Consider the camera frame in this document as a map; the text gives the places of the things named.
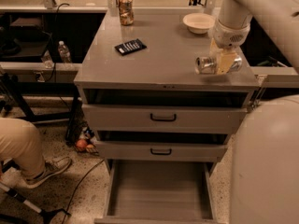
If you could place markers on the grey drawer cabinet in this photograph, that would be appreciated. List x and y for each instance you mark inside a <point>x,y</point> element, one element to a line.
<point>162,74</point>

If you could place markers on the black table frame leg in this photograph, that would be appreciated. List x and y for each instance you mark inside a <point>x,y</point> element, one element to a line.
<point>9,85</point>

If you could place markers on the crushed golden can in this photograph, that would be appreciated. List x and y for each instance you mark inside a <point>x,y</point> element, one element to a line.
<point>126,12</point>

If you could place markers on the grey sneaker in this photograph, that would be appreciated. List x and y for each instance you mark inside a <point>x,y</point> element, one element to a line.
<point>51,169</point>

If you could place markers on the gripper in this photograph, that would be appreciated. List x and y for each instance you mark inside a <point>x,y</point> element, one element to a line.
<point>228,35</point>

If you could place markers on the top grey drawer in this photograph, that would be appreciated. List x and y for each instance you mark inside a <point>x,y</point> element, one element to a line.
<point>163,119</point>

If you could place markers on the basket of toy fruit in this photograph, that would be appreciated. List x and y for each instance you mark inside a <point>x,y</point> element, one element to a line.
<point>86,141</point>

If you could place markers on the clear water bottle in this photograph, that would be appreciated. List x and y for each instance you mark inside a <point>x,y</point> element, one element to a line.
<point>64,52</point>

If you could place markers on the white paper bowl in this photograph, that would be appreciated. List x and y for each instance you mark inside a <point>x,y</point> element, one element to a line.
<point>199,23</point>

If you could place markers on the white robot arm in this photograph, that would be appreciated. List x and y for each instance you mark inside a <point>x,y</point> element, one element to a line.
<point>265,160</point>

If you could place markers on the middle grey drawer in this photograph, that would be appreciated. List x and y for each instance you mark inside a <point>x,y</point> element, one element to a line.
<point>150,151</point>

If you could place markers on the person leg beige trousers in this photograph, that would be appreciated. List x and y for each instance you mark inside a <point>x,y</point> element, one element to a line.
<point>20,141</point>

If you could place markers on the black snack packet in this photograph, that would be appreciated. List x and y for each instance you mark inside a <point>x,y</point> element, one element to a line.
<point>130,47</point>

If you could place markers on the black white stand leg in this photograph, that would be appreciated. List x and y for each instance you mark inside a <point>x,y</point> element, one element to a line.
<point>47,215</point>

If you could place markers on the silver redbull can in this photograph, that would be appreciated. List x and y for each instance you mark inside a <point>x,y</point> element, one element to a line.
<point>207,65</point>

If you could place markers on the bottom grey open drawer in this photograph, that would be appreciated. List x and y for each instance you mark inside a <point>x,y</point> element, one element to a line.
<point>158,192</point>

